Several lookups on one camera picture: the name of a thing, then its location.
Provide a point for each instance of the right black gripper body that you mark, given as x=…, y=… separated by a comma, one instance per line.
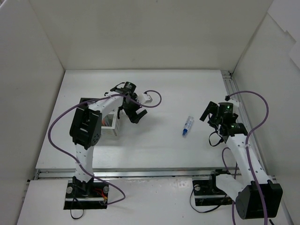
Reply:
x=211, y=112

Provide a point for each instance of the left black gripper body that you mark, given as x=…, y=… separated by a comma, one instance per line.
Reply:
x=132, y=112

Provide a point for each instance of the clear blue-capped glue bottle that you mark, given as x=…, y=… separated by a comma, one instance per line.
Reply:
x=187, y=126

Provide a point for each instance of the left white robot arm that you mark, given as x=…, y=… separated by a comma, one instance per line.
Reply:
x=86, y=129

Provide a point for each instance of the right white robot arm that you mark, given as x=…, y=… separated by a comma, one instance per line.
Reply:
x=257, y=196

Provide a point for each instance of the white slatted organizer box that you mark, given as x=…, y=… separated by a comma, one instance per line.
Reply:
x=111, y=125

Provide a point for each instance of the black slatted organizer box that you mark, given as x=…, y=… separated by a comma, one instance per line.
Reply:
x=88, y=101

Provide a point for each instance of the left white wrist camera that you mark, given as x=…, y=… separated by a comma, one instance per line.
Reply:
x=144, y=99

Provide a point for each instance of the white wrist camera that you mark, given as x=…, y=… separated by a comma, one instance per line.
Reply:
x=144, y=99
x=235, y=102

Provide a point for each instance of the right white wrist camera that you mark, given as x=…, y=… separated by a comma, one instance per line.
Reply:
x=235, y=102

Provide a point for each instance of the aluminium side rail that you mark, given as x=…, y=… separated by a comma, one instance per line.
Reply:
x=239, y=109

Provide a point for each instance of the aluminium front rail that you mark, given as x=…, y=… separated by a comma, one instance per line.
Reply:
x=128, y=173

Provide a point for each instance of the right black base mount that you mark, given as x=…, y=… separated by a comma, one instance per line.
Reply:
x=207, y=195

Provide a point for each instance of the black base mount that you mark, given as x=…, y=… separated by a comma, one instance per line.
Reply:
x=207, y=195
x=96, y=199

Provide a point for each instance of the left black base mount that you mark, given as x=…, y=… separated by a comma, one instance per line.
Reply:
x=96, y=199

